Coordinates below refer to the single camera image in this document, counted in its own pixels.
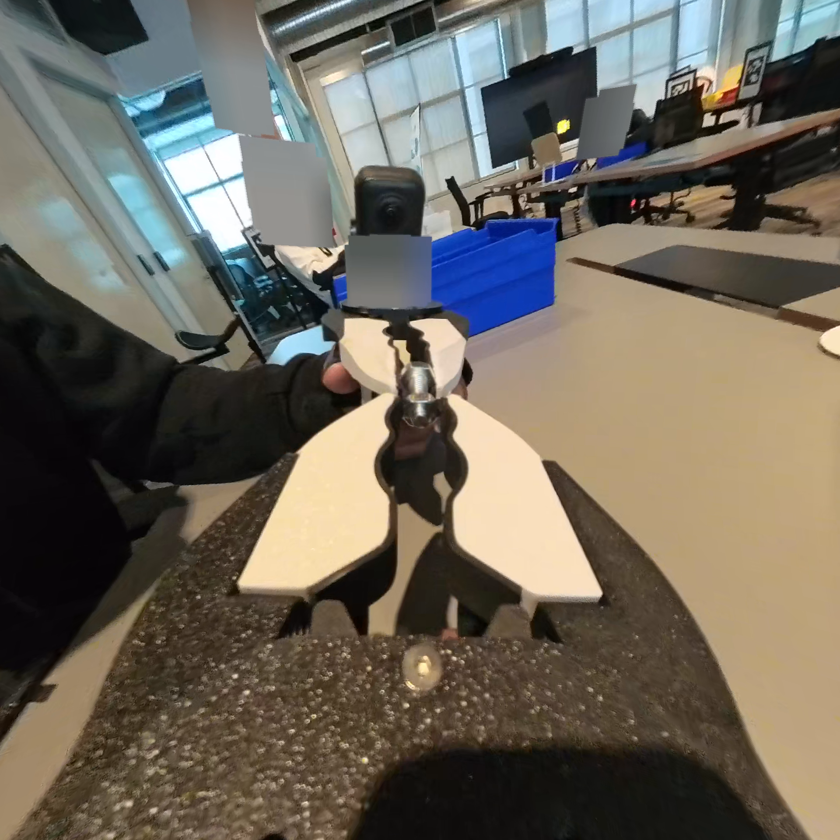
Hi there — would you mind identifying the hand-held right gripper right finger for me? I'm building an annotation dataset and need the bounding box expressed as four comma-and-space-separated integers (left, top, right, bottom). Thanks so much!
440, 394, 605, 618

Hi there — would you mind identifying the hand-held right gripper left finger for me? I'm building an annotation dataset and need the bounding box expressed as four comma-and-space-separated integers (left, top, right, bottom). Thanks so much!
239, 394, 399, 598

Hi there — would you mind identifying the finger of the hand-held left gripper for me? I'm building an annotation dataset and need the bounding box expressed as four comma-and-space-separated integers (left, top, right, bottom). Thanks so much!
338, 319, 408, 397
414, 319, 464, 397

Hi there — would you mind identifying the blue plastic storage bin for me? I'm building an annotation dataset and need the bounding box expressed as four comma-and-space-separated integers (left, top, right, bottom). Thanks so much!
332, 217, 560, 338

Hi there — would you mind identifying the person's left forearm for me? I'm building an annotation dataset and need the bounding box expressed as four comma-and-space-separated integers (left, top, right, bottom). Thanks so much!
0, 243, 358, 657

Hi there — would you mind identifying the person's left hand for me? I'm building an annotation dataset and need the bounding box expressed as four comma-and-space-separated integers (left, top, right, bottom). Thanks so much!
322, 357, 473, 460

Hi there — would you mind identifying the black office chair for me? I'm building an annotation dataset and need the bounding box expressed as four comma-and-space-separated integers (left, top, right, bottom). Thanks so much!
176, 233, 270, 364

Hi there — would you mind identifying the black monitor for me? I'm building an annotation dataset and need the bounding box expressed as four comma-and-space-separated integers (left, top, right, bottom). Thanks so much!
481, 48, 599, 140

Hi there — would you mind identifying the small blue bin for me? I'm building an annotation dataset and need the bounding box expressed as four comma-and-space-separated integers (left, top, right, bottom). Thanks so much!
542, 141, 647, 185

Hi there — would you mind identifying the wooden desk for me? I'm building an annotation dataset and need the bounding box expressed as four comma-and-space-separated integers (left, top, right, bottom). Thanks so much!
565, 111, 840, 232

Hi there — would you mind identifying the desk cable flap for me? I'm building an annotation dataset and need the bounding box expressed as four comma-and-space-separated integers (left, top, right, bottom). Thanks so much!
615, 245, 840, 311

